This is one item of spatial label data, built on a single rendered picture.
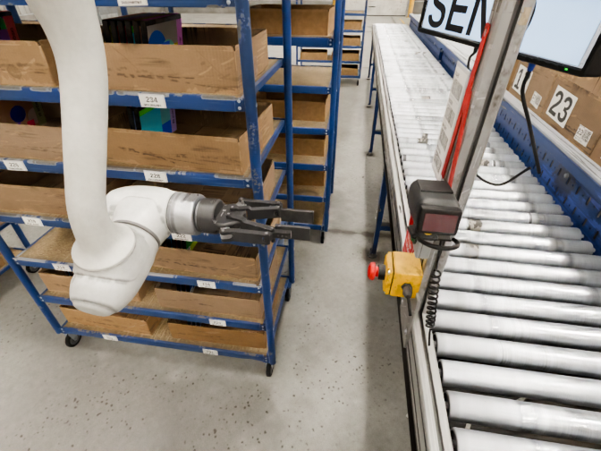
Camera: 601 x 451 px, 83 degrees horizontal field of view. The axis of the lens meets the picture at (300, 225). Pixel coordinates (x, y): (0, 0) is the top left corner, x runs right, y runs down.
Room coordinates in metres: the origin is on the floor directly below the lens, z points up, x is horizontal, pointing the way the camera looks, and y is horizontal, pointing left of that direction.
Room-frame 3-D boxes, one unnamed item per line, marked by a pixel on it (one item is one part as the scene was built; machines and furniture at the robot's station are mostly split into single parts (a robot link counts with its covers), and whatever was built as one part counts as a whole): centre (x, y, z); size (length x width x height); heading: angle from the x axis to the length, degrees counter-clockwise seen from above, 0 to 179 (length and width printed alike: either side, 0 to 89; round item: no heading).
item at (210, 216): (0.59, 0.16, 0.95); 0.09 x 0.08 x 0.08; 81
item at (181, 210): (0.60, 0.24, 0.95); 0.09 x 0.06 x 0.09; 171
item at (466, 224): (0.85, -0.60, 0.72); 0.52 x 0.05 x 0.05; 81
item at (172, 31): (1.00, 0.40, 1.21); 0.19 x 0.13 x 0.14; 171
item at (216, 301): (0.98, 0.32, 0.39); 0.40 x 0.30 x 0.10; 81
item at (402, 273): (0.49, -0.21, 0.84); 0.15 x 0.09 x 0.07; 171
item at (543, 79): (1.59, -1.17, 0.96); 0.39 x 0.29 x 0.17; 171
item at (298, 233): (0.54, 0.02, 0.95); 0.07 x 0.01 x 0.03; 81
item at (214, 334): (0.99, 0.32, 0.19); 0.40 x 0.30 x 0.10; 82
